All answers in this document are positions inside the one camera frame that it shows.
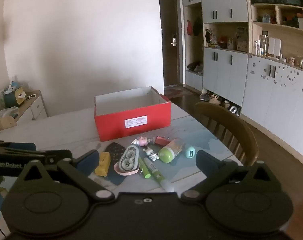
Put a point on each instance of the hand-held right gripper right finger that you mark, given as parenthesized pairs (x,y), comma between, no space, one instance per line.
(204,159)

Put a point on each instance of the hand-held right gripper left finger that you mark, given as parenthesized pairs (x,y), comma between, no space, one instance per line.
(89,161)

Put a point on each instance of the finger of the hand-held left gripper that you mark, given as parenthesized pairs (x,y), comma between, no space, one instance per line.
(59,156)
(21,146)

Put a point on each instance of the yellow block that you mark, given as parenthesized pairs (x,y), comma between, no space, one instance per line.
(103,163)

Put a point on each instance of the teal egg-shaped timer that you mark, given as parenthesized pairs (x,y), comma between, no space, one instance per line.
(190,152)

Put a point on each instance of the black speckled insole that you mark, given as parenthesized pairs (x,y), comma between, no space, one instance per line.
(115,152)

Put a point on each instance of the pink grey tape dispenser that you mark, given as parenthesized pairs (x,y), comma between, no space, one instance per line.
(127,158)

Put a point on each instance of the red toy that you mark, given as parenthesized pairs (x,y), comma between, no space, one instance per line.
(161,140)

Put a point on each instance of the green white marker pen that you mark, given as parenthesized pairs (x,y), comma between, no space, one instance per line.
(156,173)

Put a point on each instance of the white rabbit figure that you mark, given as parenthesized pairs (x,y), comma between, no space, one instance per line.
(151,153)

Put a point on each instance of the lime green tube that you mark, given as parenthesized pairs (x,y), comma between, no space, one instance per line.
(144,168)

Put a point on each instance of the pink figure toy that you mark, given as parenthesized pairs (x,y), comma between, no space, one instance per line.
(141,140)

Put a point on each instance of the red cardboard box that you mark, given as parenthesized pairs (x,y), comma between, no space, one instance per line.
(131,122)

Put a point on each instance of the clear plastic bag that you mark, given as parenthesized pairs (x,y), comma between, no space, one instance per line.
(7,112)

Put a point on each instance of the low white cabinet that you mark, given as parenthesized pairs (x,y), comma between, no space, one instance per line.
(34,108)

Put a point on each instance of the dark wooden chair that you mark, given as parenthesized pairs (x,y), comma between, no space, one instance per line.
(229,122)

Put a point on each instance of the white sunglasses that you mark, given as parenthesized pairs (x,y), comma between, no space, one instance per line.
(31,97)

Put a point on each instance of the row of shoes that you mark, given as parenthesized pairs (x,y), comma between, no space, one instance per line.
(219,100)

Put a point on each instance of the doormat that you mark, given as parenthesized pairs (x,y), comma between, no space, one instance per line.
(177,93)

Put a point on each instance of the dark shoes in niche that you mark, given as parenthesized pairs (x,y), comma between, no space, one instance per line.
(194,67)

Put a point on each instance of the long white sideboard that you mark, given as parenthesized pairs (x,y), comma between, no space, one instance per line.
(276,100)

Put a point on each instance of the dark brown door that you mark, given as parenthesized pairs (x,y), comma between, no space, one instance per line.
(167,55)

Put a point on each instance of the silver door lock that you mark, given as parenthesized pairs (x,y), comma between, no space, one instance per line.
(174,40)

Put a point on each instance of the group of clear bottles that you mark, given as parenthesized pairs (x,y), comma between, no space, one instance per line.
(261,47)

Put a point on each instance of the patterned mug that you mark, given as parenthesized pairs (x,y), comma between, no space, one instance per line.
(291,60)

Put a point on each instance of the red hanging hat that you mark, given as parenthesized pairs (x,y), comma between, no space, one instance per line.
(189,27)

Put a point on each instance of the dark hanging hat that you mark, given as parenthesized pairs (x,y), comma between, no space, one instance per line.
(197,26)

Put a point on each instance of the white rounded container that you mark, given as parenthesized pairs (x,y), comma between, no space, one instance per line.
(275,46)

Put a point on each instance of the tall white cabinet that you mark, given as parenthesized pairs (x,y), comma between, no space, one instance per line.
(216,5)

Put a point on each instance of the wooden wall shelf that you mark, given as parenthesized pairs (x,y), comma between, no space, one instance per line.
(279,25)

